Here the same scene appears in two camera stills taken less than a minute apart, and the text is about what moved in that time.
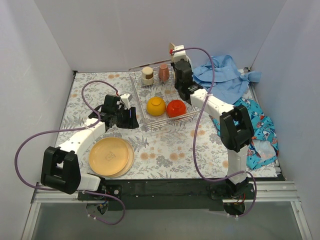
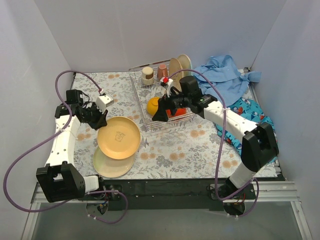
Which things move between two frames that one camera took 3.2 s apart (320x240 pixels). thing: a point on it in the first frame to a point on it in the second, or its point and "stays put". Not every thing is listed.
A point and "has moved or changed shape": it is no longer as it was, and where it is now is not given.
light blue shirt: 228,84 stays put
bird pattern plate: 171,46 has moved or changed shape
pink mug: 163,73 stays put
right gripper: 180,78 to 166,105
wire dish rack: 159,101 stays put
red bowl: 175,108 stays put
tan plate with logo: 109,156 has moved or changed shape
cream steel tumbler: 147,76 stays put
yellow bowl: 156,106 stays put
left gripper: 130,117 to 96,117
